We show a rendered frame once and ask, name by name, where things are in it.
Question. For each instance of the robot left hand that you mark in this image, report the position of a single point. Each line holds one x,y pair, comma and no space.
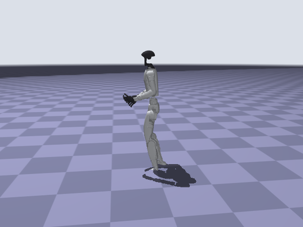
128,99

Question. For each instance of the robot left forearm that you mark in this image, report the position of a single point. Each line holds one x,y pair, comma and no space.
145,95

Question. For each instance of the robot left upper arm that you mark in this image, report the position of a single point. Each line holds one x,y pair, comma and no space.
151,80

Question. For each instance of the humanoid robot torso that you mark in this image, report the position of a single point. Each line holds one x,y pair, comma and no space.
153,101

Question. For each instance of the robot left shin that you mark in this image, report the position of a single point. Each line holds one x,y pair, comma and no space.
153,154

